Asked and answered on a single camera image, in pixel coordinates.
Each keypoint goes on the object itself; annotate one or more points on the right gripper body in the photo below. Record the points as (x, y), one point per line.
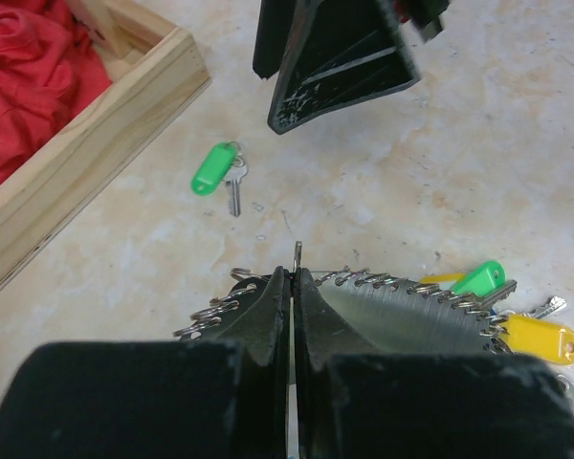
(425, 15)

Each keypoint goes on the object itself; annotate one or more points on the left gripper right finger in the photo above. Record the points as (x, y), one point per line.
(322, 338)

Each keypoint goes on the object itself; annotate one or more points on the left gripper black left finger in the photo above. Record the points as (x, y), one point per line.
(260, 325)

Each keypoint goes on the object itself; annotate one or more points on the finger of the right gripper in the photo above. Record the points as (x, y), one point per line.
(273, 28)

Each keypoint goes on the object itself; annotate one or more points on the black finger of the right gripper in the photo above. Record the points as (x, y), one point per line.
(339, 54)

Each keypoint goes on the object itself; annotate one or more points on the large metal keyring with keys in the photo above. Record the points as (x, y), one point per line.
(452, 378)

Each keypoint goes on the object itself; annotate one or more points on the green tagged key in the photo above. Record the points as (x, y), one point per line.
(224, 164)

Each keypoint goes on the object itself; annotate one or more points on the wooden rack tray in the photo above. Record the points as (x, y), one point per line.
(156, 71)

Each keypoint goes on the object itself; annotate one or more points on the red cloth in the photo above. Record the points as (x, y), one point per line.
(49, 73)

